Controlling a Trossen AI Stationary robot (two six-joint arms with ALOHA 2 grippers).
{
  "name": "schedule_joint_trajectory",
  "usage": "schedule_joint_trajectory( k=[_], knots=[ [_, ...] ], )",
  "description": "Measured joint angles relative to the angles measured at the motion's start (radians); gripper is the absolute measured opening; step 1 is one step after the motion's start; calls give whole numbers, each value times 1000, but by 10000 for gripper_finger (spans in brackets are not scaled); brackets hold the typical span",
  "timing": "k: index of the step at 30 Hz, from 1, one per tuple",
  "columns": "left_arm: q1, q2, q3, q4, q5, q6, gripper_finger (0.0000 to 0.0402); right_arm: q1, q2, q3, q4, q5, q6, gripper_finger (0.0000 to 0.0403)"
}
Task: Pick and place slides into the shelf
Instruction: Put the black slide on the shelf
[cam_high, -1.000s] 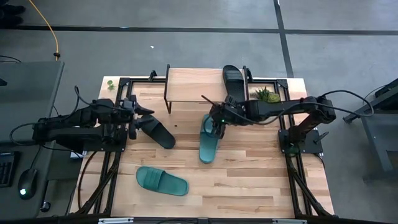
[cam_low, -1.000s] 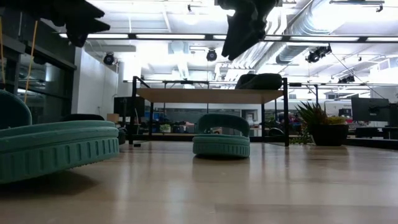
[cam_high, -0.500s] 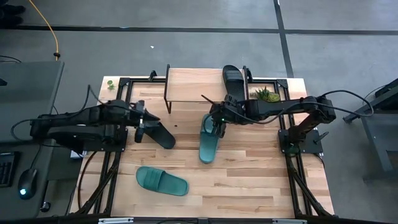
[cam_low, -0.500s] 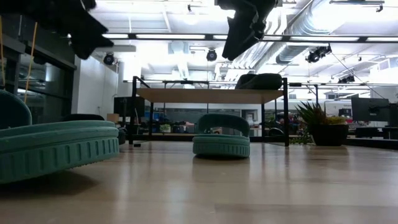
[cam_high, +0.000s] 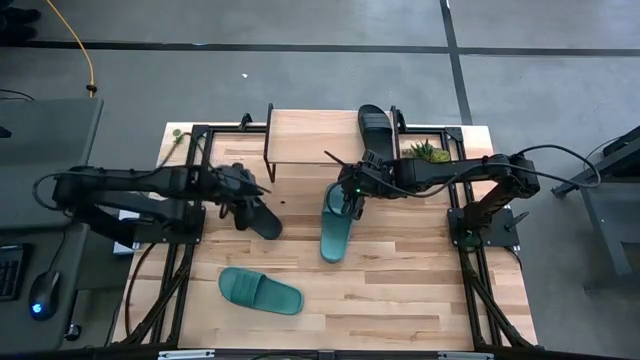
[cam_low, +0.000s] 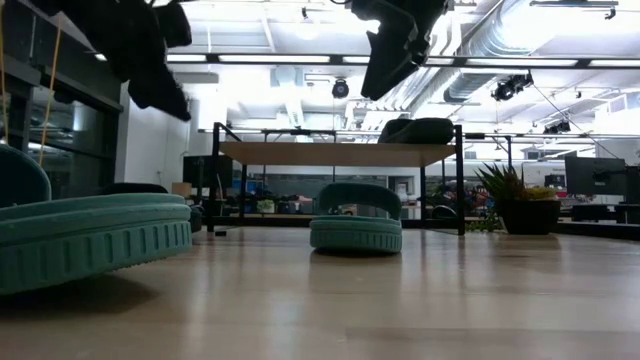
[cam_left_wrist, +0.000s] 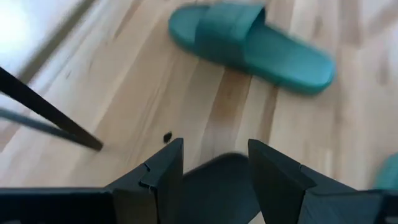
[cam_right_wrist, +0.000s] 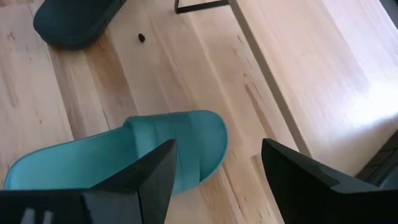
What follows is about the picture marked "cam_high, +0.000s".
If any thin black floor cable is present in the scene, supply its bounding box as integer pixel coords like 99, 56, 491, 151
0, 88, 36, 102

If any black rubber slide sandal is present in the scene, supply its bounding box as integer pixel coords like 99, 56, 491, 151
357, 103, 396, 164
245, 195, 284, 242

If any person's foot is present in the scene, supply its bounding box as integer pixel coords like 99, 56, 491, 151
0, 5, 42, 26
0, 23, 39, 45

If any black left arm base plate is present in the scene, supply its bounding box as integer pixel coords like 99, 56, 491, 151
133, 204, 207, 246

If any dark floor cable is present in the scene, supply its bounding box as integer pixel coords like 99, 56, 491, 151
124, 242, 159, 337

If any wooden shelf with black frame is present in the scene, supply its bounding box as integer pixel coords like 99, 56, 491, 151
264, 102, 407, 184

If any dark grey desk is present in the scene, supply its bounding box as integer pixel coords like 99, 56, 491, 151
0, 97, 132, 354

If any black keyboard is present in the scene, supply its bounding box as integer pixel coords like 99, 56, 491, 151
0, 243, 25, 303

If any green rubber slide sandal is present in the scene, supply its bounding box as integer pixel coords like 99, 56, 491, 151
218, 266, 305, 317
319, 182, 355, 265

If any black lever handle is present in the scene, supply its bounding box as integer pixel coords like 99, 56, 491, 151
503, 210, 530, 233

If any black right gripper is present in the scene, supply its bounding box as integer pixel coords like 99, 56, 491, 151
338, 149, 401, 221

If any black computer mouse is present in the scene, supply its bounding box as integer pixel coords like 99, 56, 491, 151
28, 269, 62, 322

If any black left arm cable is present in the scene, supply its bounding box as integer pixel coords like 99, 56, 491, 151
32, 130, 274, 221

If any potted green succulent plant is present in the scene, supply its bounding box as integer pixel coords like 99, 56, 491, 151
402, 138, 452, 164

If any white power box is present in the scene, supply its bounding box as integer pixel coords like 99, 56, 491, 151
112, 209, 144, 256

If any silver metal bracket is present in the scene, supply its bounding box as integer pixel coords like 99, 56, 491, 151
157, 349, 217, 360
437, 351, 495, 360

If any dark grey side table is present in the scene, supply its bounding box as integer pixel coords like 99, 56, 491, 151
551, 124, 640, 291

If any black aluminium table frame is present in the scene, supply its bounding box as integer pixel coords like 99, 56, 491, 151
110, 122, 540, 351

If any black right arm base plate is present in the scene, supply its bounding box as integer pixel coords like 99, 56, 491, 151
446, 206, 522, 250

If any yellow cable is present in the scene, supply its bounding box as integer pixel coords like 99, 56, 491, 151
45, 0, 97, 99

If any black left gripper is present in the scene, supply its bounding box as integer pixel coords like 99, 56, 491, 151
211, 161, 274, 233

